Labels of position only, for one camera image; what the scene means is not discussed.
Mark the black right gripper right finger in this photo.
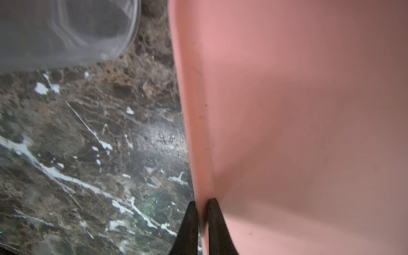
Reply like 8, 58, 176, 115
207, 198, 238, 255

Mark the pink plastic tray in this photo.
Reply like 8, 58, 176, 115
168, 1, 408, 255

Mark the clear faceted short tumbler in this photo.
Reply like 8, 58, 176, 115
1, 1, 141, 73

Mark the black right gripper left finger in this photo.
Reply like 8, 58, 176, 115
169, 201, 199, 255

